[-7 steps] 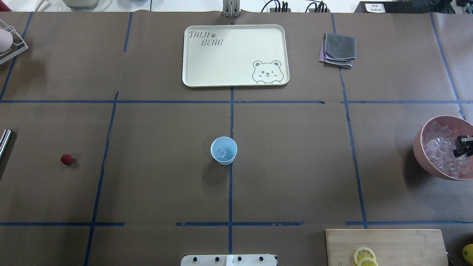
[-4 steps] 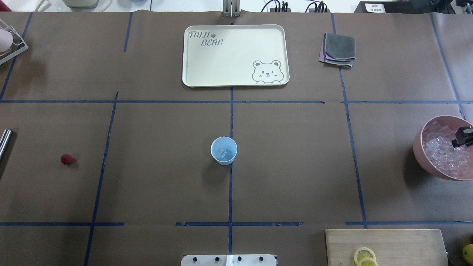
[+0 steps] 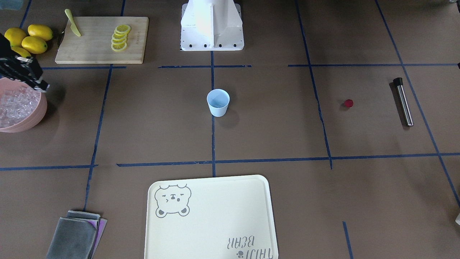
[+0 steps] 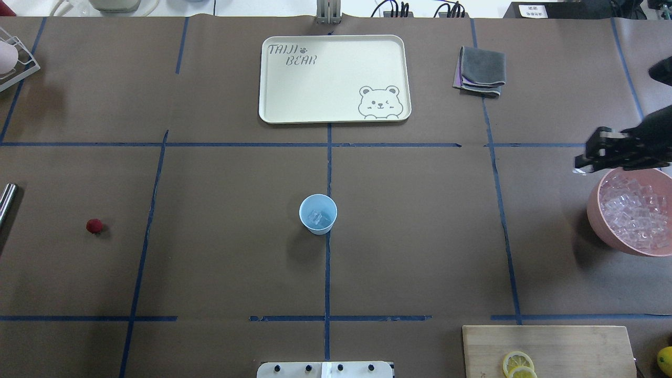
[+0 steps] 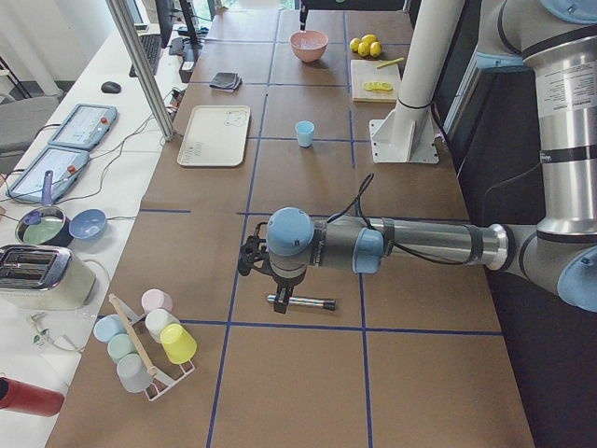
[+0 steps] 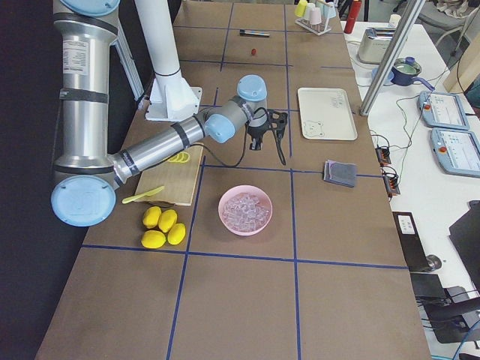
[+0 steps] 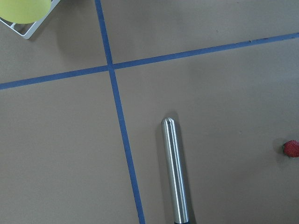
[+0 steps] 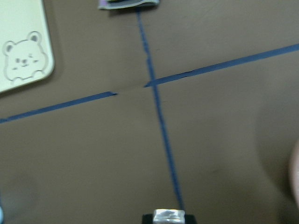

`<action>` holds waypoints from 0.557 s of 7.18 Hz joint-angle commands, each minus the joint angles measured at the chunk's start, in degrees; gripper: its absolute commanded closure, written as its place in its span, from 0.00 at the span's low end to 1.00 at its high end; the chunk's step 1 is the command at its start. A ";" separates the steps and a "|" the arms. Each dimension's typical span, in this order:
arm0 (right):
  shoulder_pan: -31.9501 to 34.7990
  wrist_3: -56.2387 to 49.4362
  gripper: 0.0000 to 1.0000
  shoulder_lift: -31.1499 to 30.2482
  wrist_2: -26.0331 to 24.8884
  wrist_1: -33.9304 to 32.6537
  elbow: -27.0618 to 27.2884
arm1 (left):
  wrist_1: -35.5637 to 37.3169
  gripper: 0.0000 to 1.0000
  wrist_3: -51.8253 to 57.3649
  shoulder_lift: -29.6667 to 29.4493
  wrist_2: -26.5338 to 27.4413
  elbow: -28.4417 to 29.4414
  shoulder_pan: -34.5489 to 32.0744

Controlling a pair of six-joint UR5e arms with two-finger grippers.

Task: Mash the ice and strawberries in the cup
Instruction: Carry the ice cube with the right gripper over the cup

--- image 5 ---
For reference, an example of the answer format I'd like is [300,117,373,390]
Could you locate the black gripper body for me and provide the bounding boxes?
[272,273,303,303]

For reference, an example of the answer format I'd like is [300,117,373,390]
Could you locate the pink bowl of ice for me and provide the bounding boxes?
[289,30,328,63]

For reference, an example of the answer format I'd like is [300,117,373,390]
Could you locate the yellow-green upturned cup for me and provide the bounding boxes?
[160,323,198,364]

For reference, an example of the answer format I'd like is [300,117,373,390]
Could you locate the light blue plastic cup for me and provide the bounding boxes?
[295,120,315,147]

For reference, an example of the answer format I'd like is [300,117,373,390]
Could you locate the white upturned cup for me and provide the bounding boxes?
[145,308,180,343]

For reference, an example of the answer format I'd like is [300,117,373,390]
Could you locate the pink upturned cup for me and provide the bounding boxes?
[141,288,174,315]

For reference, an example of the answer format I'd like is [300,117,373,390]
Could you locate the grey upturned cup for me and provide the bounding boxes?
[117,353,153,393]

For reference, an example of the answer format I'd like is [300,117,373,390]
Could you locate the mint upturned cup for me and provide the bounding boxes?
[107,333,137,364]

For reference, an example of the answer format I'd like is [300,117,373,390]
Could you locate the light blue upturned cup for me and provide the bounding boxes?
[92,314,127,343]

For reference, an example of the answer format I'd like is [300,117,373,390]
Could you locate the steel muddler black tip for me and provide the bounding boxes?
[286,297,337,311]

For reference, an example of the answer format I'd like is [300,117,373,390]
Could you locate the yellow lemon upper left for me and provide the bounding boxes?
[349,38,361,52]

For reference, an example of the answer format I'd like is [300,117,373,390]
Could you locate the yellow lemon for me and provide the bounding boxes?
[349,38,361,52]
[361,34,378,44]
[369,41,382,58]
[357,42,370,57]

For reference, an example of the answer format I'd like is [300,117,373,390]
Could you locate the yellow lemon upper right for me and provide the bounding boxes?
[361,34,378,44]

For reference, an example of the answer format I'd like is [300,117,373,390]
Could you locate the yellow lemon middle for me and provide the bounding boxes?
[357,42,370,57]

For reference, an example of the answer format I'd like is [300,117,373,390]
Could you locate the yellow lemon lower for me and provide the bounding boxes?
[369,41,382,58]

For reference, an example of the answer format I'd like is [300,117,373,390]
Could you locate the wooden cutting board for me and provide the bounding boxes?
[351,60,401,103]

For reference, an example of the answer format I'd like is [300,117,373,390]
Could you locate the grey folded cloths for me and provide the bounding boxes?
[209,72,243,91]

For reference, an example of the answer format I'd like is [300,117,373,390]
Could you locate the lemon slices stack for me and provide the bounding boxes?
[362,81,394,92]

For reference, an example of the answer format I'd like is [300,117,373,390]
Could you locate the yellow-green plastic knife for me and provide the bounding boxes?
[376,57,405,69]

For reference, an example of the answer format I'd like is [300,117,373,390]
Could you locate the black keyboard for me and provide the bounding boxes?
[138,34,162,75]

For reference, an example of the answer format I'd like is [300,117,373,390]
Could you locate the cream bear serving tray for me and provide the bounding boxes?
[177,105,251,168]

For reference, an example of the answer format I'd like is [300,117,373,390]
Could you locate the blue small bowl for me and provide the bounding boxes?
[69,209,107,240]

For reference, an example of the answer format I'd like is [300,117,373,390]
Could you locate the black computer mouse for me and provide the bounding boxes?
[101,81,121,94]

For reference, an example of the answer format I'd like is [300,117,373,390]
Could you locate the blue saucepan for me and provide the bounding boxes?
[15,170,74,247]

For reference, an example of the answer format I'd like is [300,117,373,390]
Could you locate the cream toaster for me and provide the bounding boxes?
[1,245,96,311]

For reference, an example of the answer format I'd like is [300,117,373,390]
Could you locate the upper teach pendant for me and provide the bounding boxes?
[48,104,118,151]

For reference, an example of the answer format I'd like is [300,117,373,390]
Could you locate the teach pendant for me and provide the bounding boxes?
[48,104,118,151]
[7,146,90,203]

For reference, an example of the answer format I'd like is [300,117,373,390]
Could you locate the lower teach pendant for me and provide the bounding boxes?
[7,146,90,203]

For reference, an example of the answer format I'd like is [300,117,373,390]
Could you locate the red bottle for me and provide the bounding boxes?
[1,377,64,417]

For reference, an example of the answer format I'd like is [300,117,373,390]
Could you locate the white wire cup rack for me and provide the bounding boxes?
[108,293,196,402]

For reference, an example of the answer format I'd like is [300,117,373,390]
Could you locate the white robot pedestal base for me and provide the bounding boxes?
[369,0,465,164]

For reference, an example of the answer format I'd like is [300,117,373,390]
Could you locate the aluminium frame post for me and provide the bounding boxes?
[105,0,175,142]

